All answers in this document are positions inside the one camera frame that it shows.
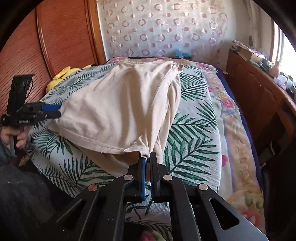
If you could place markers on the beige cotton t-shirt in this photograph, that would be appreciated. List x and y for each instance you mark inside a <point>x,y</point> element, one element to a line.
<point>125,115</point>

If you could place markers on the person's left hand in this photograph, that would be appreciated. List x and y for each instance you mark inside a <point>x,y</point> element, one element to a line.
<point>21,136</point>

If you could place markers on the palm leaf print bedsheet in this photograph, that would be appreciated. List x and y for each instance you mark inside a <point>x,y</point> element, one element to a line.
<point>192,153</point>

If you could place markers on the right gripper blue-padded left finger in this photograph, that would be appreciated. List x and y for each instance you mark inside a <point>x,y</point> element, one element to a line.
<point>136,190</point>

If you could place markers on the pink plastic bottle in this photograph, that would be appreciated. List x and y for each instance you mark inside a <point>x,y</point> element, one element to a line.
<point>274,71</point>

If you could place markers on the window with wooden frame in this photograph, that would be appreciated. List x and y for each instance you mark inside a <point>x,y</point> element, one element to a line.
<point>283,52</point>

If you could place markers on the white tissue pack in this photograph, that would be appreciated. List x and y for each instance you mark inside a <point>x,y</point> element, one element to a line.
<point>281,81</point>

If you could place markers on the sheer circle pattern curtain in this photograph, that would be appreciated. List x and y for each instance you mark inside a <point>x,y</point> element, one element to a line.
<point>157,28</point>

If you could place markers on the open cardboard box on cabinet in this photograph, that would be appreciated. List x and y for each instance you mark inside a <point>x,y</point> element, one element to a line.
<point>250,55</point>

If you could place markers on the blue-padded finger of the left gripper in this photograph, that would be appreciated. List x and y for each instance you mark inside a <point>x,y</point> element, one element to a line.
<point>51,107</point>

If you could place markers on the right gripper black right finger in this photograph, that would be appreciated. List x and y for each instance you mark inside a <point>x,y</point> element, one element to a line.
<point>160,187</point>

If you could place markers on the floral pink quilt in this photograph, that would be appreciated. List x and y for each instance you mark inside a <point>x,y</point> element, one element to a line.
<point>240,182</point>

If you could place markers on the long wooden side cabinet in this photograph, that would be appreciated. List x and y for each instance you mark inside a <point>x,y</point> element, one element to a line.
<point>268,110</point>

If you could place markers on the wooden slatted headboard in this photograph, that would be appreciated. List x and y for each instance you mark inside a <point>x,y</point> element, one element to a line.
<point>52,35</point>

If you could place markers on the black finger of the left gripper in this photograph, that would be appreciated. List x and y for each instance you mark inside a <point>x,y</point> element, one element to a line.
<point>53,114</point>

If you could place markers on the yellow Pikachu plush toy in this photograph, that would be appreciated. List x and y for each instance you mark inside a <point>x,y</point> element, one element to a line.
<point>78,81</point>

